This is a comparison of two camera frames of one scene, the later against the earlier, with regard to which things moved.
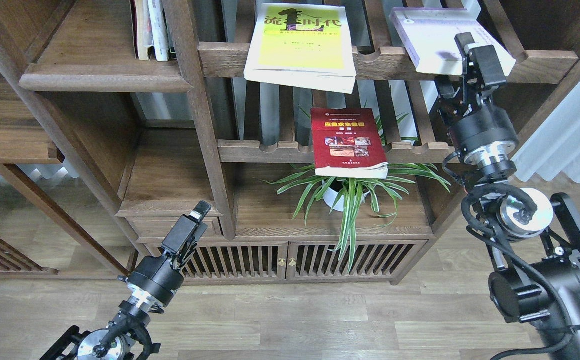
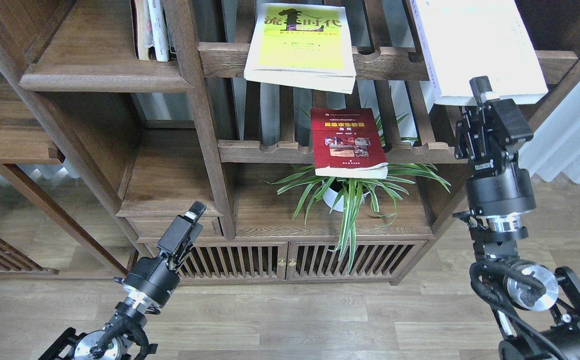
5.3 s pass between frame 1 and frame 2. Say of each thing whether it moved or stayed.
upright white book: stayed
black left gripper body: stayed
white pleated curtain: stayed
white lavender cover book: moved
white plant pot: stayed
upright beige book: stayed
